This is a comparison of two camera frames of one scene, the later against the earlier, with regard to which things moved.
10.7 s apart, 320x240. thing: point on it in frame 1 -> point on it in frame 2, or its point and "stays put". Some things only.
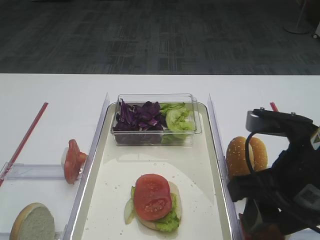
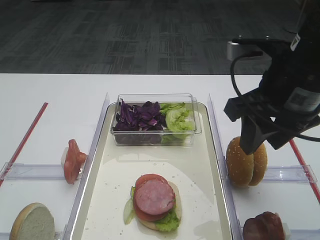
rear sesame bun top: x=258 y=154 stays put
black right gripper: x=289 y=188 -> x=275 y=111
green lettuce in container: x=180 y=121 stays put
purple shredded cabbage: x=147 y=116 stays put
